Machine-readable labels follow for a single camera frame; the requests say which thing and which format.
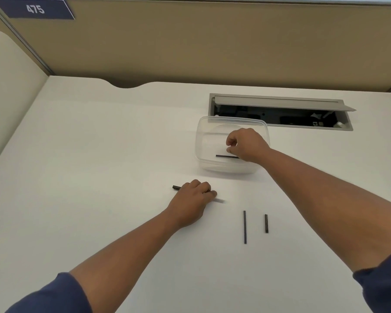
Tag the person's right hand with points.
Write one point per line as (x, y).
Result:
(251, 145)

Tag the person's left hand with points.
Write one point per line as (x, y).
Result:
(190, 205)

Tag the white pen with black cap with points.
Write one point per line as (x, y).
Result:
(176, 187)

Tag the thin black pen refill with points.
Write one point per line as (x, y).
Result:
(244, 226)
(224, 156)

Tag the clear plastic container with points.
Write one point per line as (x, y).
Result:
(211, 140)

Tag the short black pen piece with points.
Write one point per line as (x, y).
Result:
(266, 223)

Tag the person's right forearm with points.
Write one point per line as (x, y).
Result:
(329, 205)

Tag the person's left forearm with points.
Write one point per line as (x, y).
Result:
(123, 267)

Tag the person's blue shirt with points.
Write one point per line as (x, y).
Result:
(52, 296)

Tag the tan desk partition panel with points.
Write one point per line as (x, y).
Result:
(215, 42)

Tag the cream side divider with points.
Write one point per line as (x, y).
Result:
(9, 94)

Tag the blue number sign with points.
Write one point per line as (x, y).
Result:
(36, 9)

